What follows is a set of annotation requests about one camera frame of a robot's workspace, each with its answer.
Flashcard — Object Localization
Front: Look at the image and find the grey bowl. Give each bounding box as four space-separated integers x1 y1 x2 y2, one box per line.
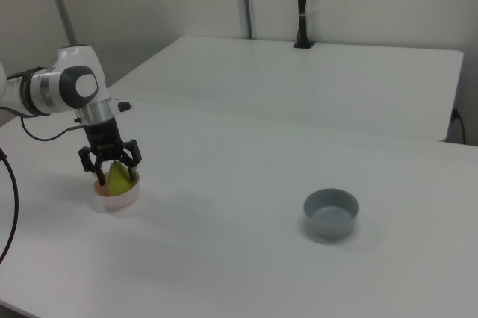
302 188 360 238

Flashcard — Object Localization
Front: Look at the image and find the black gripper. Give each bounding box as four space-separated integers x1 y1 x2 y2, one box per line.
78 116 143 185

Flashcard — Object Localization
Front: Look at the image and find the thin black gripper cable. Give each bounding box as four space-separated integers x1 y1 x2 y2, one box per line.
0 106 89 143

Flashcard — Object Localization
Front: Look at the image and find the thick black cable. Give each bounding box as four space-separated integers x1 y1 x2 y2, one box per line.
0 147 19 265

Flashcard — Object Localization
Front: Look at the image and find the pink bowl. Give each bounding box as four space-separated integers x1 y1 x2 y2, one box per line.
92 170 142 211

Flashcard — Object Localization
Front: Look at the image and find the black cable with plug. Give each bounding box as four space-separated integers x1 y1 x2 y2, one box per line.
450 107 468 146

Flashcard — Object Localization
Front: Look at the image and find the green pear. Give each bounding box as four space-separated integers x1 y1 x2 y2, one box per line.
107 160 134 196

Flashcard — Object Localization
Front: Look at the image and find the white adjoining table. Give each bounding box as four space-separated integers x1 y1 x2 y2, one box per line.
106 36 465 143

